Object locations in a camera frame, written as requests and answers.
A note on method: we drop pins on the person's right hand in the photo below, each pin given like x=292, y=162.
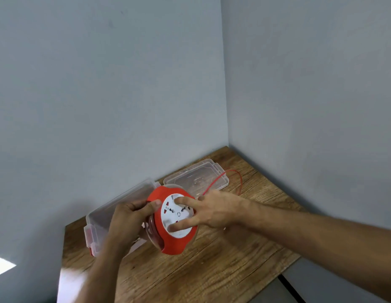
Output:
x=220, y=211

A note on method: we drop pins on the person's left hand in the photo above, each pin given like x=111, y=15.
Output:
x=126, y=224

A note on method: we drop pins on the clear plastic box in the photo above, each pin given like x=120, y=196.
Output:
x=100, y=217

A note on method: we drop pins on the person's left forearm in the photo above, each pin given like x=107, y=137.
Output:
x=100, y=277

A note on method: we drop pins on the person's right forearm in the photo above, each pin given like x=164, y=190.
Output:
x=325, y=242

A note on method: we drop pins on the clear plastic lid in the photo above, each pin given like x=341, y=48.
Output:
x=195, y=176

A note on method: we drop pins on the white window sill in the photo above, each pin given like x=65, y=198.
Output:
x=1, y=266

